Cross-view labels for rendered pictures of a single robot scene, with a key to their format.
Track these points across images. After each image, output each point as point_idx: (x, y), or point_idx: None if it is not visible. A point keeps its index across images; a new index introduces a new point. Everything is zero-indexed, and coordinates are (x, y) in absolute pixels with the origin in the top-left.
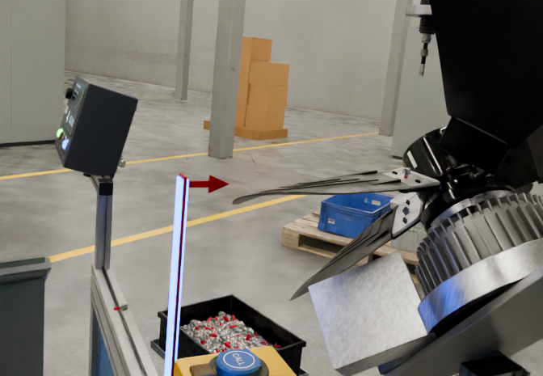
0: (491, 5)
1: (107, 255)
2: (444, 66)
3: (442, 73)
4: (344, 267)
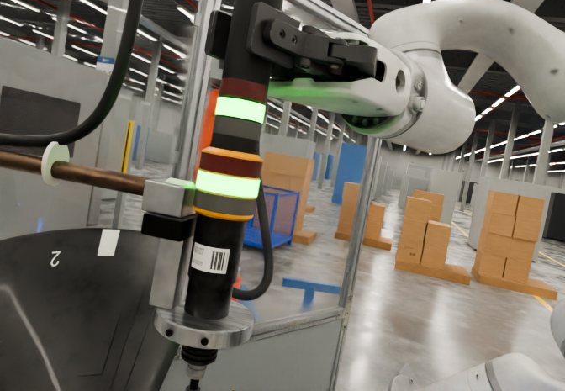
0: (152, 255)
1: None
2: (166, 361)
3: (163, 378)
4: None
